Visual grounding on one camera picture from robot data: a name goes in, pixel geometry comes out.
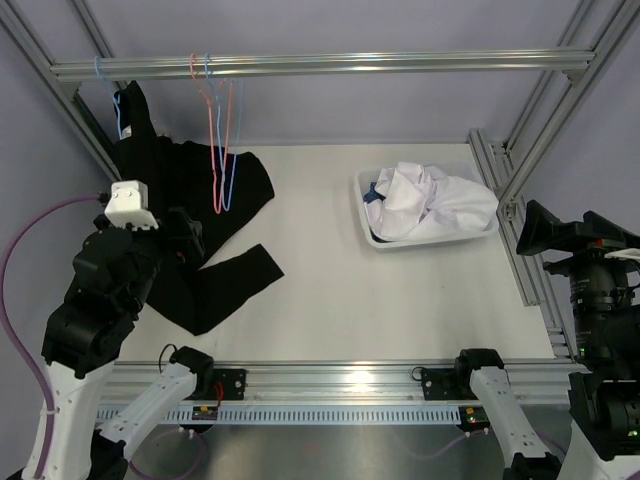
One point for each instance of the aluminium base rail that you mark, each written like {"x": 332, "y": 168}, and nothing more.
{"x": 380, "y": 383}

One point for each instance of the aluminium frame post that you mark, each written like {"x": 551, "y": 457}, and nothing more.
{"x": 65, "y": 97}
{"x": 509, "y": 165}

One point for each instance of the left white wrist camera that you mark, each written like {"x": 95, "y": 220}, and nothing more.
{"x": 128, "y": 206}

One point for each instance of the aluminium hanging rail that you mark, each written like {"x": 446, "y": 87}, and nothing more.
{"x": 179, "y": 67}

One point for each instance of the white and black shirt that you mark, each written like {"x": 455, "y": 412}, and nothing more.
{"x": 425, "y": 203}

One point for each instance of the blue plaid shirt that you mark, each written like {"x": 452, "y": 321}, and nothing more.
{"x": 372, "y": 194}

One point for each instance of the left aluminium frame post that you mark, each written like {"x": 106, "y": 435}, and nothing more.
{"x": 65, "y": 97}

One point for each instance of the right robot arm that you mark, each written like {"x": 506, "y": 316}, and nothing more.
{"x": 604, "y": 400}

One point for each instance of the pink wire hanger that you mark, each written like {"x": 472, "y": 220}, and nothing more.
{"x": 219, "y": 99}

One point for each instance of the blue wire hanger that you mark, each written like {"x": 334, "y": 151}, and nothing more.
{"x": 114, "y": 96}
{"x": 237, "y": 115}

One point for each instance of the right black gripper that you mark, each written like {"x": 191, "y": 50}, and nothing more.
{"x": 542, "y": 230}

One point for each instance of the white plastic basket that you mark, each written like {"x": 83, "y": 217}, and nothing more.
{"x": 456, "y": 167}

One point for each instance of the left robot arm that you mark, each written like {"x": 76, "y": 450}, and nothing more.
{"x": 80, "y": 348}

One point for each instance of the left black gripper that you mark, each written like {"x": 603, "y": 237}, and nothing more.
{"x": 187, "y": 246}

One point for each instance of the right aluminium frame post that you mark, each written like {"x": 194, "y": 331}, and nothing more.
{"x": 509, "y": 165}

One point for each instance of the white slotted cable duct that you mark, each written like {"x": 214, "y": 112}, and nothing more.
{"x": 326, "y": 415}

